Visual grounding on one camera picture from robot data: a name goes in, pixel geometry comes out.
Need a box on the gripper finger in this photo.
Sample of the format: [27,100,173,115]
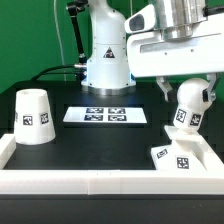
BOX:
[203,73,221,102]
[156,77,175,102]

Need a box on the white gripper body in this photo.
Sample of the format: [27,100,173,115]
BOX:
[127,32,224,77]

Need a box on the white lamp bulb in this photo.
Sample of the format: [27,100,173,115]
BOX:
[173,78,212,133]

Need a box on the white lamp base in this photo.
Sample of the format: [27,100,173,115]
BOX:
[151,125,206,172]

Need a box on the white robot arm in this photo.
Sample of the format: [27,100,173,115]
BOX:
[83,0,224,101]

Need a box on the white lamp shade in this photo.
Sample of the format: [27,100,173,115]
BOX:
[14,89,55,145]

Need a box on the white U-shaped fence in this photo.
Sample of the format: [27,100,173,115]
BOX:
[0,134,224,195]

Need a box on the white marker tag plate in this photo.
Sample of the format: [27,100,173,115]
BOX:
[63,107,147,124]

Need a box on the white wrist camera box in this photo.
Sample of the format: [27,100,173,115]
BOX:
[124,4,156,34]

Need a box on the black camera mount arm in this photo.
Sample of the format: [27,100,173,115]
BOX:
[66,0,88,65]

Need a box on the white thin cable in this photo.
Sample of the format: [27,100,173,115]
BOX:
[53,0,68,82]

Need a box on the black cable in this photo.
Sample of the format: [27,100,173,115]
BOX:
[31,64,84,82]

